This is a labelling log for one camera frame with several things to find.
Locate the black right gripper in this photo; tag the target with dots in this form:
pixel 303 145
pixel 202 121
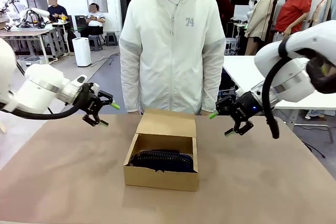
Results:
pixel 245 108

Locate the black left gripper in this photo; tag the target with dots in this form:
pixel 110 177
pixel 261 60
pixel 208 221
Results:
pixel 88 100

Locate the navy blue zipper pouch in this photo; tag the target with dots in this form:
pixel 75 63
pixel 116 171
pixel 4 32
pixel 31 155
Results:
pixel 162 159

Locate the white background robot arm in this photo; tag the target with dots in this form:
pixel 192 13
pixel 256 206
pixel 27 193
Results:
pixel 14 14
pixel 39 12

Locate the person's left forearm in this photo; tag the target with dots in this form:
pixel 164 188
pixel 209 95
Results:
pixel 212 82

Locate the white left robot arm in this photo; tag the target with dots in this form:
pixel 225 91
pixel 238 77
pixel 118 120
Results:
pixel 39 90

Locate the person's right forearm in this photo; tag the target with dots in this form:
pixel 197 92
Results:
pixel 131 85

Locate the open brown cardboard box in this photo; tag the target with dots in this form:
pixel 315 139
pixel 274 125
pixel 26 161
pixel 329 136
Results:
pixel 160 182

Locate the white table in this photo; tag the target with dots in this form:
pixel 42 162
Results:
pixel 236 66

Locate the white air purifier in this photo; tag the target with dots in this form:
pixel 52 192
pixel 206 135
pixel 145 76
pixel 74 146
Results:
pixel 82 52

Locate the grey plastic stool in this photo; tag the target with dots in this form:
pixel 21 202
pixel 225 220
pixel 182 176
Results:
pixel 111 39
pixel 95 43

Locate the grey plastic crate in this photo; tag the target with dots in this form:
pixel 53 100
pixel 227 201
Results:
pixel 231 47

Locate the clear plastic storage bin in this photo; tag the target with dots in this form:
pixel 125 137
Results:
pixel 34 60

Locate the seated man in white shirt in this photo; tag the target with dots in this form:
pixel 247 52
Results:
pixel 95 20

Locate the person in white jacket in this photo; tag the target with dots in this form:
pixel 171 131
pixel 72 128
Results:
pixel 173 51

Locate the black tripod leg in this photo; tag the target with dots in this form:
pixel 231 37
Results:
pixel 21 68

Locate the mannequin in beige coat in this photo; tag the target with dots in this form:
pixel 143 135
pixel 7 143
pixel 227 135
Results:
pixel 261 16

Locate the white sign board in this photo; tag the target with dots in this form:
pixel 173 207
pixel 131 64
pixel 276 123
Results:
pixel 241 12

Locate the man in black shirt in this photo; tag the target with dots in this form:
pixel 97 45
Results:
pixel 59 11

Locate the grey workbench table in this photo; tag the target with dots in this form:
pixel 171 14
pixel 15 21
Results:
pixel 26 32

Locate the mannequin in dark red top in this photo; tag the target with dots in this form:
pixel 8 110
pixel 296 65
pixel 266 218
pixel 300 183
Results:
pixel 223 6

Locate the person in red t-shirt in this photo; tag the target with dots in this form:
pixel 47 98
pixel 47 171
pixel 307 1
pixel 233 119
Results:
pixel 292 11

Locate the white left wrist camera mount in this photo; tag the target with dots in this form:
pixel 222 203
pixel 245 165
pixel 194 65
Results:
pixel 81 79

